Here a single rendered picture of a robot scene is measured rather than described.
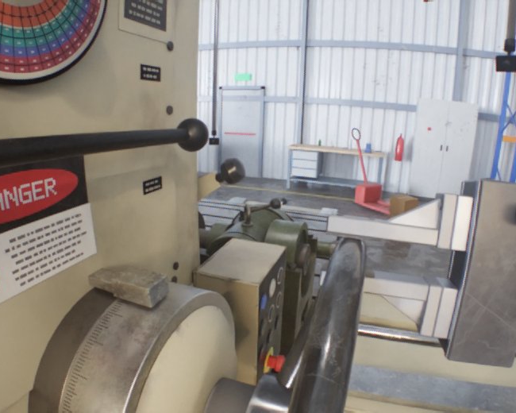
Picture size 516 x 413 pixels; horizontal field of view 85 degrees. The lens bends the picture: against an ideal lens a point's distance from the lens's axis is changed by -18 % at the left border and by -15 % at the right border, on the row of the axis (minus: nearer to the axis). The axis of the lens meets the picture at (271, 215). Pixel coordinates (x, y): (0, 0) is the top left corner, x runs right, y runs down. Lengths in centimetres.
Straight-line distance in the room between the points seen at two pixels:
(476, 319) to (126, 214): 32
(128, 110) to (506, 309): 36
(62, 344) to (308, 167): 670
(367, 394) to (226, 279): 80
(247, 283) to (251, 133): 757
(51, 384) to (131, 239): 16
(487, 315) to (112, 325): 28
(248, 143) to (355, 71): 300
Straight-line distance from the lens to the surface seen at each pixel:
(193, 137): 34
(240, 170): 50
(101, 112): 32
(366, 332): 150
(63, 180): 29
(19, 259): 28
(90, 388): 28
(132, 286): 29
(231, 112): 821
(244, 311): 49
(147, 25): 38
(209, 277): 48
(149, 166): 38
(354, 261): 20
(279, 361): 60
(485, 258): 24
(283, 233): 78
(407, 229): 24
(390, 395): 118
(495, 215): 24
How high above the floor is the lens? 156
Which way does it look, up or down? 18 degrees down
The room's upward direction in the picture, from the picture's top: 2 degrees clockwise
